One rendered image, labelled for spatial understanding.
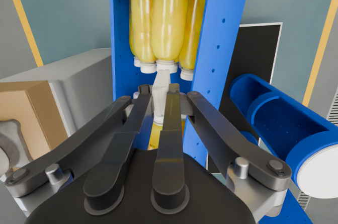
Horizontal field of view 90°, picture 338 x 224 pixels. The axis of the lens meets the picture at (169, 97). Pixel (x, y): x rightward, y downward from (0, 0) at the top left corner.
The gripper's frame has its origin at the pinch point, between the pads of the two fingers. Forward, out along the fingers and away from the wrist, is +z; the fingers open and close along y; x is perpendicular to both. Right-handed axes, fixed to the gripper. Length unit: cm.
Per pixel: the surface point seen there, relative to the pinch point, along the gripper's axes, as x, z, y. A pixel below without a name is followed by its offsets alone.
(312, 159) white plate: -42, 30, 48
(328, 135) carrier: -36, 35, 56
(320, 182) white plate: -54, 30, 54
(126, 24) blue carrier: 7.2, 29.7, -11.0
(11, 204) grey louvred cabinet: -125, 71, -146
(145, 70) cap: -3.2, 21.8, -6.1
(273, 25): -2, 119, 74
